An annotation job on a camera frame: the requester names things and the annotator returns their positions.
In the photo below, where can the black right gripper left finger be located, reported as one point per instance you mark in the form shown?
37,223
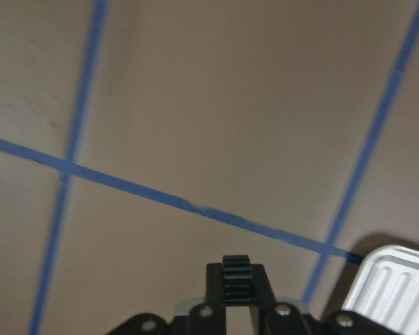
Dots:
206,316

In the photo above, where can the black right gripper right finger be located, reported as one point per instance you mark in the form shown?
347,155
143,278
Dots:
282,315

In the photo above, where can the silver ribbed metal tray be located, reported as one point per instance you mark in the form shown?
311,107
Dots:
386,289

